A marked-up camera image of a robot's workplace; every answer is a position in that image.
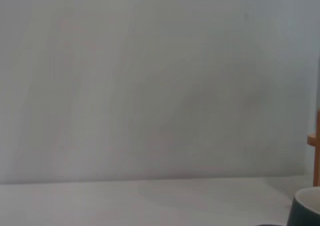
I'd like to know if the dark grey ceramic cup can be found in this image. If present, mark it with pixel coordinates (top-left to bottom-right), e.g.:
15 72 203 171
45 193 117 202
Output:
286 186 320 226

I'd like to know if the wooden dispenser stand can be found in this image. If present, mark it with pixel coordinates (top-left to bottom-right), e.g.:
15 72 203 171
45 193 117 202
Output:
306 109 320 187

